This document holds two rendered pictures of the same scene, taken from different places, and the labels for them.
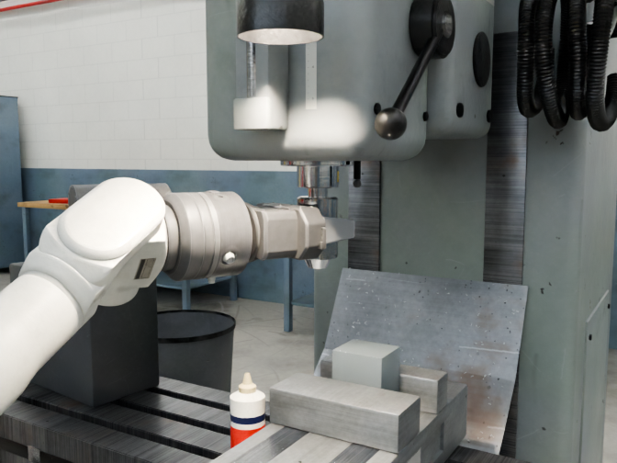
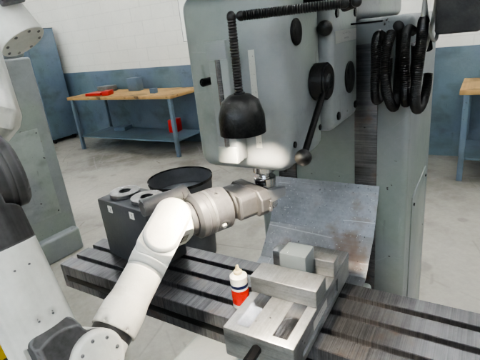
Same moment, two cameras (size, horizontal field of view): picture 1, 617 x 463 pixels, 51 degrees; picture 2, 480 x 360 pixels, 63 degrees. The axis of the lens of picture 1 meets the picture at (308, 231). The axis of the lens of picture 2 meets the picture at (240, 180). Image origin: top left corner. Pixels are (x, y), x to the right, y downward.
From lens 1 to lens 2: 25 cm
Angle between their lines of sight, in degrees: 14
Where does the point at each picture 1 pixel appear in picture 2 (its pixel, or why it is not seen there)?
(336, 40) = (270, 113)
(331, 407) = (282, 286)
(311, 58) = not seen: hidden behind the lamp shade
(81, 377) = not seen: hidden behind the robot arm
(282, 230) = (249, 204)
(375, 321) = (297, 206)
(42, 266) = (140, 259)
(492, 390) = (361, 243)
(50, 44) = not seen: outside the picture
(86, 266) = (161, 257)
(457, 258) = (340, 171)
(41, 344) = (148, 298)
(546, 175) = (388, 126)
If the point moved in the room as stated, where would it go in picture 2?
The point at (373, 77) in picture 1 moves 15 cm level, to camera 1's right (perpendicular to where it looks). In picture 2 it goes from (291, 129) to (377, 121)
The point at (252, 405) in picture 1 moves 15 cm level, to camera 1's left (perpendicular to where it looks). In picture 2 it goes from (241, 281) to (176, 287)
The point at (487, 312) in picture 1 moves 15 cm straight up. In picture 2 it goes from (358, 201) to (358, 151)
